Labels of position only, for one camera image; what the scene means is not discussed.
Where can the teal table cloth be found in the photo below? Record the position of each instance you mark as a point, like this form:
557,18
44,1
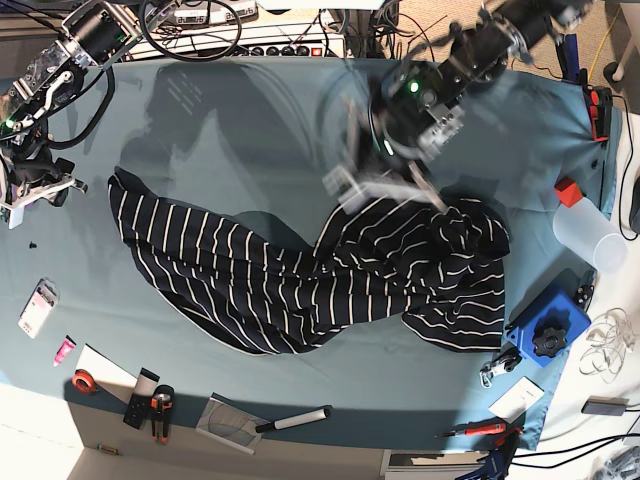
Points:
251,139

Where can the navy white striped t-shirt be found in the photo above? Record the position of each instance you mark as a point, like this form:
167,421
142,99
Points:
440,271

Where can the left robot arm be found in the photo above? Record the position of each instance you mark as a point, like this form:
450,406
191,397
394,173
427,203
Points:
414,109

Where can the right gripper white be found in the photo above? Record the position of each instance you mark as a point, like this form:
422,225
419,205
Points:
25,183

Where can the red black screwdriver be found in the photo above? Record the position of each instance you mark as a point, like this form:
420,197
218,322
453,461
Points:
482,430

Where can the blue box with knob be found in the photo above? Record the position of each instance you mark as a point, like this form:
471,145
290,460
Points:
548,326

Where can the silver carabiner pulley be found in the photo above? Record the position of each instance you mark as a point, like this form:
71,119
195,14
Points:
504,363

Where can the white packaged card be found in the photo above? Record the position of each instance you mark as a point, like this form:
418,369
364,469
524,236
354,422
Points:
38,308

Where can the red black clamp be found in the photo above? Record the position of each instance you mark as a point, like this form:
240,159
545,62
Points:
599,103

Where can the grey flat device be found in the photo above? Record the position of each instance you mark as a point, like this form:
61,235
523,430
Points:
604,407

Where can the white cable ties bundle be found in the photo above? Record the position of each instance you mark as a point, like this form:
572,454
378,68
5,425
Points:
611,338

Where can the white paper sheet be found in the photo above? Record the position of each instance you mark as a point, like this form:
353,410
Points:
104,372

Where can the orange tape roll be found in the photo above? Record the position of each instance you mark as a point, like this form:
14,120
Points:
83,382

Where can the black perforated plate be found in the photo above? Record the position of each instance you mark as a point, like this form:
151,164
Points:
140,400

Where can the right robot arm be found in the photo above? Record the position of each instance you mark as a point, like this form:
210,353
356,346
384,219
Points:
95,35

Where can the white small booklet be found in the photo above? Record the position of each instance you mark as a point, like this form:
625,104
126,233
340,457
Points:
517,400

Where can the orange black pliers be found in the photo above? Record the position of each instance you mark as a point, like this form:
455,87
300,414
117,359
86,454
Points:
161,404

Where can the pink tube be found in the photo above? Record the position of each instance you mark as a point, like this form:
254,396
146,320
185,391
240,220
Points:
66,347

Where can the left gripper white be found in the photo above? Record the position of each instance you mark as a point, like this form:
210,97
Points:
374,165

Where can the black power strip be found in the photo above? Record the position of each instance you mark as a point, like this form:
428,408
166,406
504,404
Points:
287,50

